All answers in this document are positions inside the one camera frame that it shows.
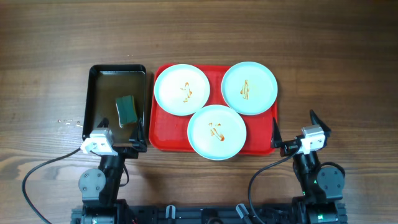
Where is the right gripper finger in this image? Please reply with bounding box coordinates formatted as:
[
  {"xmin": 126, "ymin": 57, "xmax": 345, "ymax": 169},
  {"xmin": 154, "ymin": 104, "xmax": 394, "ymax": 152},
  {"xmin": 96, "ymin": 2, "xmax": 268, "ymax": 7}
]
[
  {"xmin": 310, "ymin": 110, "xmax": 331, "ymax": 137},
  {"xmin": 271, "ymin": 118, "xmax": 282, "ymax": 147}
]

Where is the green yellow sponge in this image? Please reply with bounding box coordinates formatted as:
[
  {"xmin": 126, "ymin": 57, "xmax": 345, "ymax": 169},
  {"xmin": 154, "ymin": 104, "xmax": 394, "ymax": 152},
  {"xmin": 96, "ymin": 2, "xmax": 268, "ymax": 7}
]
[{"xmin": 116, "ymin": 95, "xmax": 138, "ymax": 128}]

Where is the white plate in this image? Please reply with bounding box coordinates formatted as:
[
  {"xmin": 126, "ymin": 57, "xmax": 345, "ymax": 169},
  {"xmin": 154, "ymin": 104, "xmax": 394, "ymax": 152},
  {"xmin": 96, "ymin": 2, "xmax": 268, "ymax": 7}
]
[
  {"xmin": 187, "ymin": 105, "xmax": 247, "ymax": 161},
  {"xmin": 154, "ymin": 64, "xmax": 210, "ymax": 116},
  {"xmin": 221, "ymin": 62, "xmax": 278, "ymax": 116}
]

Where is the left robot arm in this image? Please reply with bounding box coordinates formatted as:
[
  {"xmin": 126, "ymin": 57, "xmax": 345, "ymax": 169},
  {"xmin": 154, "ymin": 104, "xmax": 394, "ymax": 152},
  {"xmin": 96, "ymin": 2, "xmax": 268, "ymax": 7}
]
[{"xmin": 71, "ymin": 118, "xmax": 147, "ymax": 224}]

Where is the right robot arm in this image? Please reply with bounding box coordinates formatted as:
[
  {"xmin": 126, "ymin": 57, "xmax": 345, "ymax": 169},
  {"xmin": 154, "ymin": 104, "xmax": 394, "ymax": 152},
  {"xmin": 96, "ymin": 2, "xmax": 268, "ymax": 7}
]
[{"xmin": 271, "ymin": 110, "xmax": 348, "ymax": 224}]

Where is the black water tray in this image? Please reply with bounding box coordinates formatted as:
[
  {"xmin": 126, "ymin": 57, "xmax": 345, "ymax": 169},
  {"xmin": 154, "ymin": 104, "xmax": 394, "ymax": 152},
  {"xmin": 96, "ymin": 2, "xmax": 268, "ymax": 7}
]
[{"xmin": 82, "ymin": 64, "xmax": 147, "ymax": 145}]

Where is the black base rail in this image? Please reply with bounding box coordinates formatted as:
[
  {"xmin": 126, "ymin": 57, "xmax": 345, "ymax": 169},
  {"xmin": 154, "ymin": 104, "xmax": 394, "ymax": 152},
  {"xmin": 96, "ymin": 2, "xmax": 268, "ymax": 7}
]
[{"xmin": 70, "ymin": 202, "xmax": 346, "ymax": 224}]

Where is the left black cable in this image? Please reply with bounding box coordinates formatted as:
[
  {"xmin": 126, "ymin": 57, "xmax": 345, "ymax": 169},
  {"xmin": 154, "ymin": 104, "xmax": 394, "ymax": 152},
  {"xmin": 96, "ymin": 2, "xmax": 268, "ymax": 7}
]
[{"xmin": 21, "ymin": 147, "xmax": 82, "ymax": 224}]

